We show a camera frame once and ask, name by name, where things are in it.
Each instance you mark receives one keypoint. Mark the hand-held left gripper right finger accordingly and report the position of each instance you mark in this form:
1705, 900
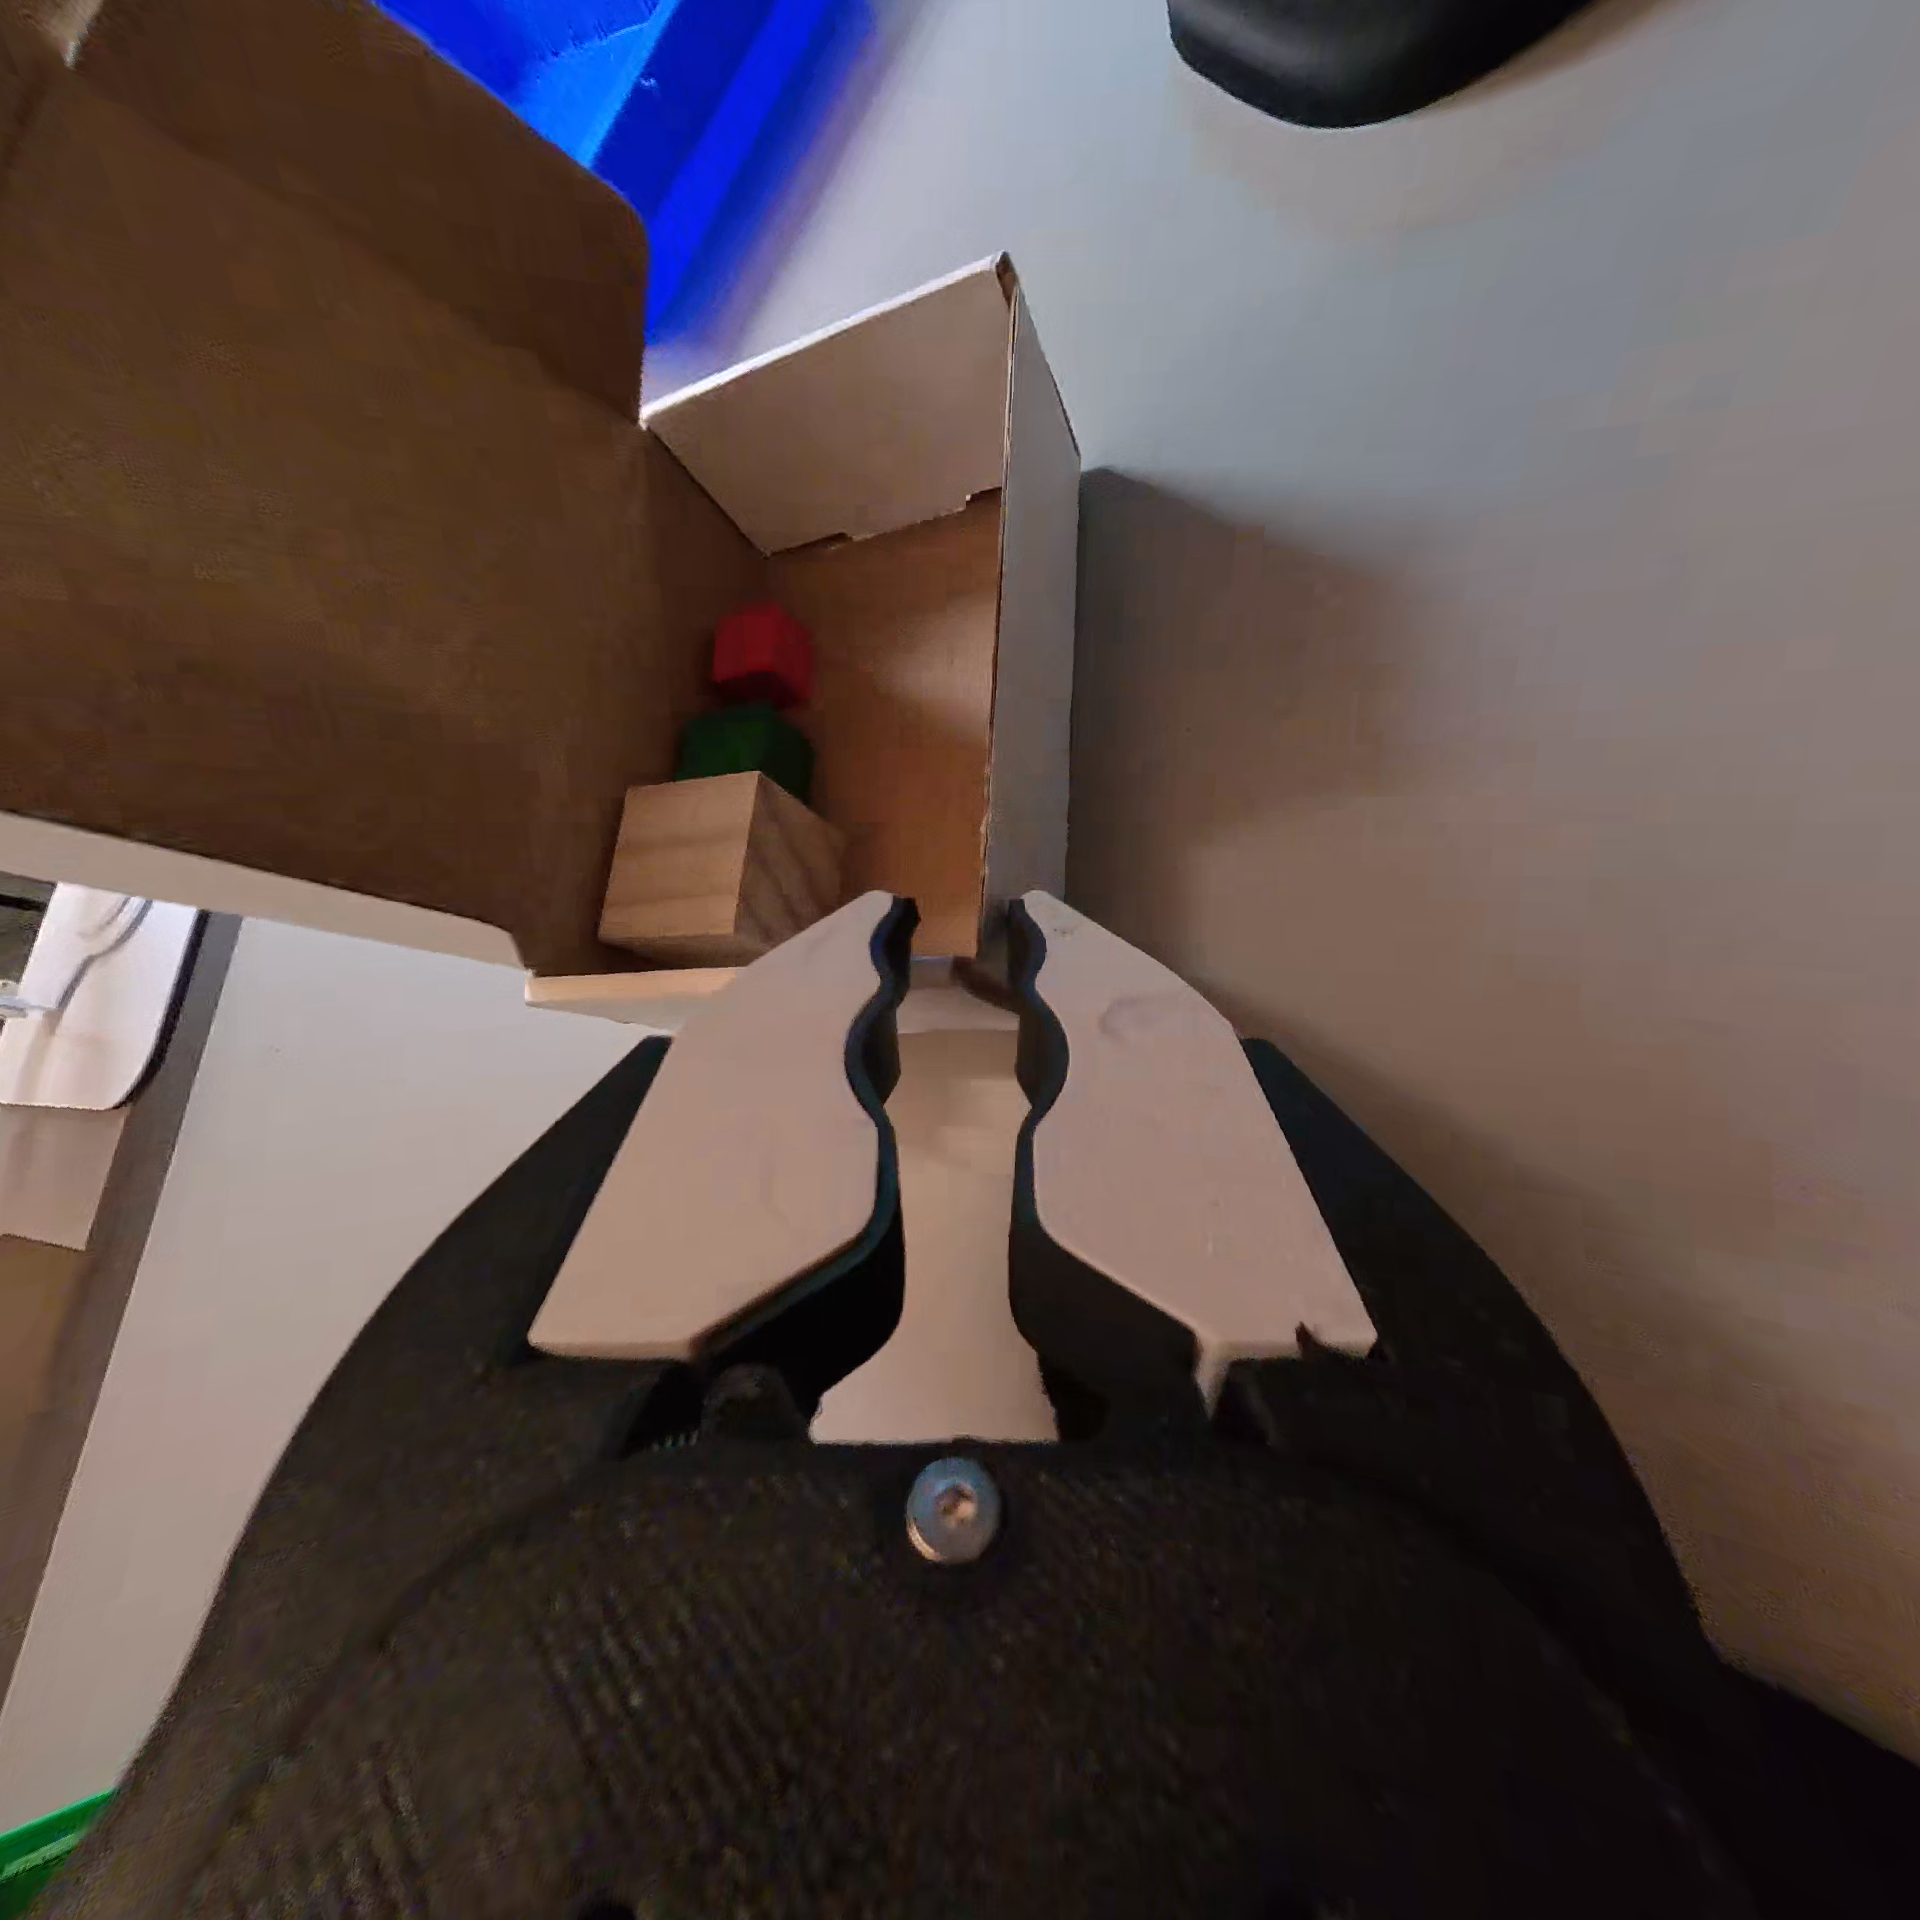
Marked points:
1185, 1184

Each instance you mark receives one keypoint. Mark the green cube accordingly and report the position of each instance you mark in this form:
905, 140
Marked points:
745, 750

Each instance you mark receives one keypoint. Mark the white cardboard mailer box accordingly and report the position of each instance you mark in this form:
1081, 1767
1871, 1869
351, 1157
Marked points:
301, 599

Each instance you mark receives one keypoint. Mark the grey desk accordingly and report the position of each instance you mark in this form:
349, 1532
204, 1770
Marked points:
1500, 750

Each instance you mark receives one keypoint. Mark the white lamp stand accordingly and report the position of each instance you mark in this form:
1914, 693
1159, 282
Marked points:
90, 1005

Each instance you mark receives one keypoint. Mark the blue plastic bin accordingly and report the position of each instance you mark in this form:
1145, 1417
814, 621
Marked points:
705, 120

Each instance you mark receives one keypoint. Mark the green plastic bin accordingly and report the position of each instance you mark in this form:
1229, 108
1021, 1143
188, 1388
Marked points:
44, 1838

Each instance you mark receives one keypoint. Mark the red cube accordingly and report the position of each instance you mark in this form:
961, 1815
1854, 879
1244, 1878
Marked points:
763, 653

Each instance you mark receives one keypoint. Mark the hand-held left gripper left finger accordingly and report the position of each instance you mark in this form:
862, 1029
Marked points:
735, 1184

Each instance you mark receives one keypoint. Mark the wooden cube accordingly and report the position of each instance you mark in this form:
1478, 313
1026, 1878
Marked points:
722, 869

